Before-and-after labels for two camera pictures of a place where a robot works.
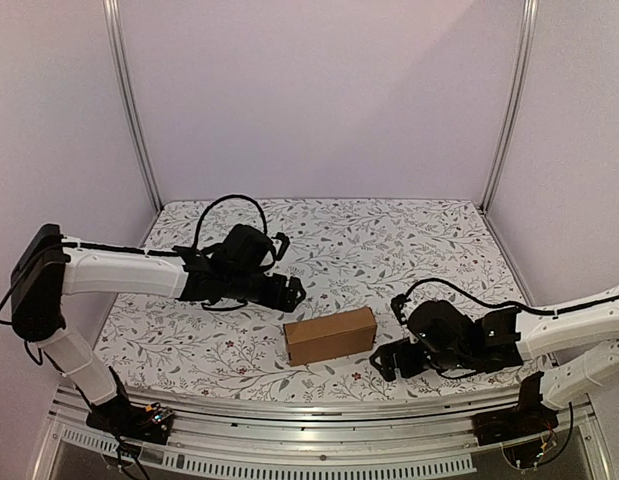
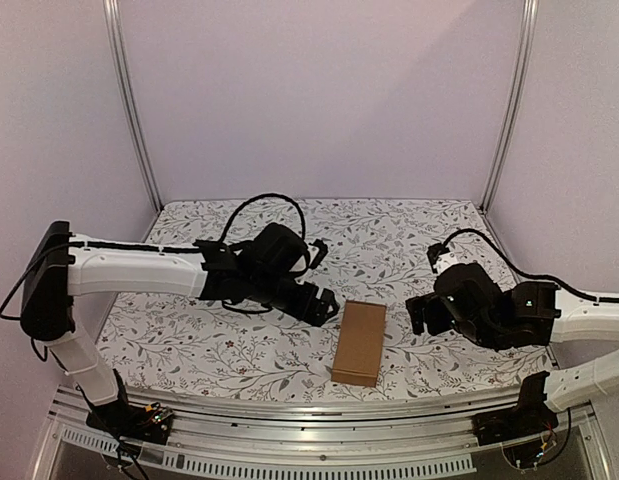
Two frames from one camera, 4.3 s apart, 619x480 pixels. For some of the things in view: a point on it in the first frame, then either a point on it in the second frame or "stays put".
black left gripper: [289, 302] → [302, 309]
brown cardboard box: [330, 335] → [359, 349]
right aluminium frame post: [530, 30] stays put
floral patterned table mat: [346, 254] stays put
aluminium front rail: [359, 435] stays put
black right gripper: [385, 360] → [422, 314]
